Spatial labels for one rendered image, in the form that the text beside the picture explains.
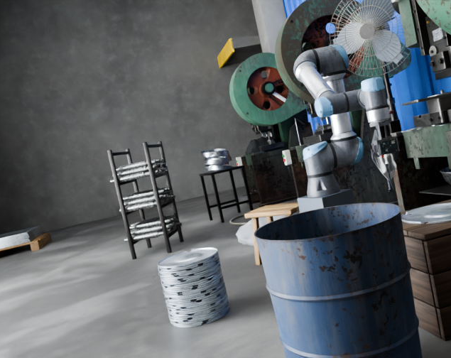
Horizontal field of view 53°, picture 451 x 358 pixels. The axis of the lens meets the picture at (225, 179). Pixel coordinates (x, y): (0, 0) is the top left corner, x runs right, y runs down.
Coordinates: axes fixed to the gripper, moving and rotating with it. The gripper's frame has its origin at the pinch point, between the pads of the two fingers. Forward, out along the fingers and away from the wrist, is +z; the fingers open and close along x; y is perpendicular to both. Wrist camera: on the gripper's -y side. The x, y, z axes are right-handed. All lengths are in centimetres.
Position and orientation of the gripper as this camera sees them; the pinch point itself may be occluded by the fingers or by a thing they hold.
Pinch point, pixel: (388, 175)
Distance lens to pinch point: 174.4
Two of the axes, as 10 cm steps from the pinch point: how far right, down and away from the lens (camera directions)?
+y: -0.9, 0.7, -9.9
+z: 2.1, 9.8, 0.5
